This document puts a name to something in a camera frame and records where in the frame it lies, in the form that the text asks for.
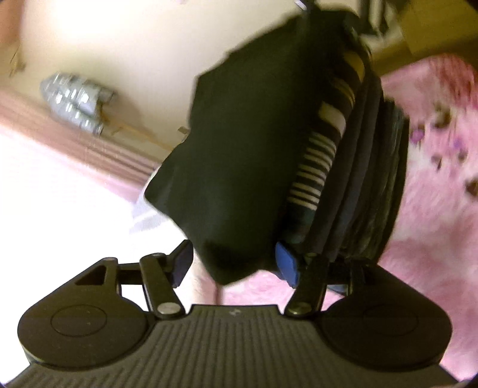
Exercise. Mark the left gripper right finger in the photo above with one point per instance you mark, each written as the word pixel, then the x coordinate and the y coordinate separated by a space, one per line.
pixel 308 279

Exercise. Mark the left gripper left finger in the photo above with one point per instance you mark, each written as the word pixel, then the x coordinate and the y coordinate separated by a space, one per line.
pixel 161 275

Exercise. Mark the black zip jacket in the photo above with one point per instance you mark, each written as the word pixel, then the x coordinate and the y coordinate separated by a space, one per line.
pixel 226 185

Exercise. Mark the stack of folded clothes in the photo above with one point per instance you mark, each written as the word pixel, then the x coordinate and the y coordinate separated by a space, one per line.
pixel 360 201

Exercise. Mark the striped folded garment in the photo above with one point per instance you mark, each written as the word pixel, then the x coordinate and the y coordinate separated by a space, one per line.
pixel 340 85

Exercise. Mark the pink floral blanket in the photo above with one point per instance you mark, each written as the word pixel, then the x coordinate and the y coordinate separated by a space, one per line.
pixel 433 247

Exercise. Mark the silver bottles pack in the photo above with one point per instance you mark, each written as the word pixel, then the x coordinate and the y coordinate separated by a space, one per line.
pixel 77 100

